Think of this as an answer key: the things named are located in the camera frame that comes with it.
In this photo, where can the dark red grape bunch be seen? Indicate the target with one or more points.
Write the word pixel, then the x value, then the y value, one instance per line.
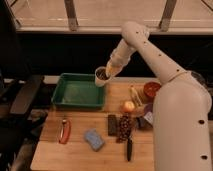
pixel 124 128

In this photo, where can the blue patterned cloth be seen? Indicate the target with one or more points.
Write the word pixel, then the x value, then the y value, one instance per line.
pixel 149 117

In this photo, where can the blue sponge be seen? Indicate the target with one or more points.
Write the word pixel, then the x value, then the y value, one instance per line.
pixel 94 139

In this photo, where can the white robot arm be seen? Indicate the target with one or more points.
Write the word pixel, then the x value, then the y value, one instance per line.
pixel 180 109

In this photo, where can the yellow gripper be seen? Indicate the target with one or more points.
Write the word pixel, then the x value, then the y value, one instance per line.
pixel 112 71

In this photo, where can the orange apple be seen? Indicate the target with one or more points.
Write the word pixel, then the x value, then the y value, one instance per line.
pixel 128 106

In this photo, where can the purple bowl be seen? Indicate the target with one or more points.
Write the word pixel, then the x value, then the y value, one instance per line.
pixel 148 108

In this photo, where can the green plastic tray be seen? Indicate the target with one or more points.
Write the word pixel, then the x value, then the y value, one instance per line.
pixel 76 90

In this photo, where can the yellow banana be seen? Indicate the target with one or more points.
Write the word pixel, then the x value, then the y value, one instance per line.
pixel 135 95

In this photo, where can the dark chocolate bar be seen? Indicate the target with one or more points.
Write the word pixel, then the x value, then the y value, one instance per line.
pixel 112 125

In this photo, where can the white cup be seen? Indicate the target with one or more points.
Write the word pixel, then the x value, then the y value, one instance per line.
pixel 100 76

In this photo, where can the black handled knife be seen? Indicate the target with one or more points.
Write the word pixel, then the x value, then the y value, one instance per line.
pixel 129 148

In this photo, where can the black office chair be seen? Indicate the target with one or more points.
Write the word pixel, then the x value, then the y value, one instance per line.
pixel 15 126

